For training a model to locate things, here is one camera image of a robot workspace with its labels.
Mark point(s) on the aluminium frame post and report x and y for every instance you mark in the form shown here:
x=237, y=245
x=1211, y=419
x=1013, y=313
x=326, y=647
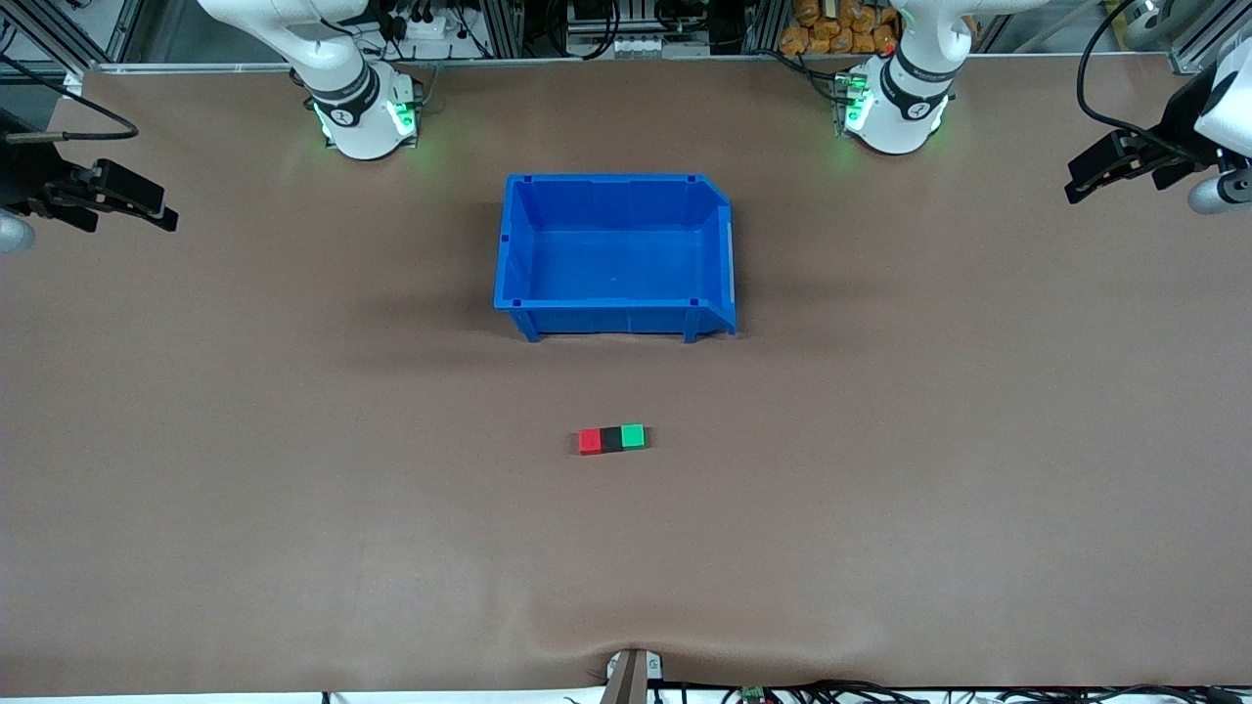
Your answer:
x=68, y=29
x=1188, y=39

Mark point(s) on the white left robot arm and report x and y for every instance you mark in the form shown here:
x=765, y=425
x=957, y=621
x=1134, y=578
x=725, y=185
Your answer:
x=895, y=108

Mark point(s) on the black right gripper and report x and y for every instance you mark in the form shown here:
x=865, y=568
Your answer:
x=20, y=174

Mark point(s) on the orange packaged goods pile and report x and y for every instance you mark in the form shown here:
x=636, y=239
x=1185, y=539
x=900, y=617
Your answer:
x=831, y=29

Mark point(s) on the small red cube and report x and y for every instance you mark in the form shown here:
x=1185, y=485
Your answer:
x=590, y=442

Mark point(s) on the blue plastic storage bin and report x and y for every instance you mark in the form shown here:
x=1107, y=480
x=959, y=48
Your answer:
x=616, y=254

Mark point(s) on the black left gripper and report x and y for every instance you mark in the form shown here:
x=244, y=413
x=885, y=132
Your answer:
x=1177, y=134

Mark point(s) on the white power strip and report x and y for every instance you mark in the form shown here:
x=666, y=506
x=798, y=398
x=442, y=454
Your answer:
x=416, y=26

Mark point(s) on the small black cube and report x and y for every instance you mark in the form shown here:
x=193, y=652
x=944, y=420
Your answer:
x=612, y=439

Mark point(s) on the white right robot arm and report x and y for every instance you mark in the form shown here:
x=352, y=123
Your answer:
x=352, y=108

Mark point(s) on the small green cube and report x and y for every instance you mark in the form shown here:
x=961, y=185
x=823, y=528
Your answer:
x=633, y=436

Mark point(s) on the metal table edge bracket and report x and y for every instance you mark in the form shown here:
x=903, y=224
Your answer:
x=634, y=677

